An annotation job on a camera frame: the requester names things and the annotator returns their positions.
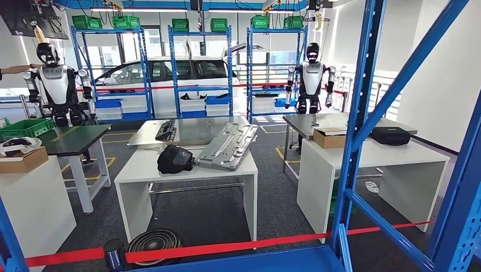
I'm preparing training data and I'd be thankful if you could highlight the blue steel shelf rack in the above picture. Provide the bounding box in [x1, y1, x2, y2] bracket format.
[246, 25, 309, 123]
[0, 0, 481, 272]
[70, 25, 155, 123]
[167, 24, 234, 120]

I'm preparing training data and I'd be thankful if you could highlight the black ribbed plastic part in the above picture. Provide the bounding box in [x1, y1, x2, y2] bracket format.
[155, 118, 178, 143]

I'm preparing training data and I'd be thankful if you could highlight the large silver metal panel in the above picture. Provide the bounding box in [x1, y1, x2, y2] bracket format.
[194, 122, 259, 172]

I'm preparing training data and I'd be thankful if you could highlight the white storage bin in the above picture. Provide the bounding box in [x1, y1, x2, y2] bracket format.
[205, 104, 230, 117]
[120, 95, 148, 113]
[95, 108, 123, 121]
[180, 98, 206, 112]

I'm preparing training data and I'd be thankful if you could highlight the white plastic crate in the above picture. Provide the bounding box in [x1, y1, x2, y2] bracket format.
[252, 95, 276, 114]

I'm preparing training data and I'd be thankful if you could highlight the black helmet bag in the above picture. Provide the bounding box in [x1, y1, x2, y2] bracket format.
[157, 144, 195, 175]

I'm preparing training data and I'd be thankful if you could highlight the open brown cardboard box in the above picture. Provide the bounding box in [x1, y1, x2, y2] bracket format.
[313, 127, 348, 150]

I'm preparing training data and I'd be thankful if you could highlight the black white humanoid robot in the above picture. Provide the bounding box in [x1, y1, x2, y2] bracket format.
[22, 42, 96, 128]
[284, 42, 337, 114]

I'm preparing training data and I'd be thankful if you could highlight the white car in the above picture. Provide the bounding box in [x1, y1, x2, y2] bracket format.
[93, 42, 270, 118]

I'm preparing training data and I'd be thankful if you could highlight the green plastic crate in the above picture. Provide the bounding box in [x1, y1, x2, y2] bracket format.
[0, 118, 54, 143]
[210, 18, 229, 33]
[250, 15, 270, 29]
[171, 18, 190, 32]
[71, 15, 103, 30]
[284, 15, 305, 29]
[112, 15, 141, 29]

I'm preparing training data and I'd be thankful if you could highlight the black ribbed round base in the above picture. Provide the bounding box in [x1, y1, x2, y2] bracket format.
[126, 229, 182, 265]

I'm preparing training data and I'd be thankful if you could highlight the black carry case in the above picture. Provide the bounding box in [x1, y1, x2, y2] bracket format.
[370, 126, 412, 147]

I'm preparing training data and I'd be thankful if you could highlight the green top table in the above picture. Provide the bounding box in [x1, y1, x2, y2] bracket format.
[37, 124, 112, 215]

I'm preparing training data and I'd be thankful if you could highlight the white headset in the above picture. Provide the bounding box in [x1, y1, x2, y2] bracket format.
[0, 137, 43, 158]

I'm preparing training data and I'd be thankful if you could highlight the person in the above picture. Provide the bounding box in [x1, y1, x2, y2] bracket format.
[0, 63, 43, 82]

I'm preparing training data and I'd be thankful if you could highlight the black hanging monitor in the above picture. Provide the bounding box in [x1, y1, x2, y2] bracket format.
[0, 0, 70, 41]

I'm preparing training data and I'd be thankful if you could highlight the dark barrier post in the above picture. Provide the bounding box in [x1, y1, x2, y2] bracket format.
[103, 238, 127, 272]

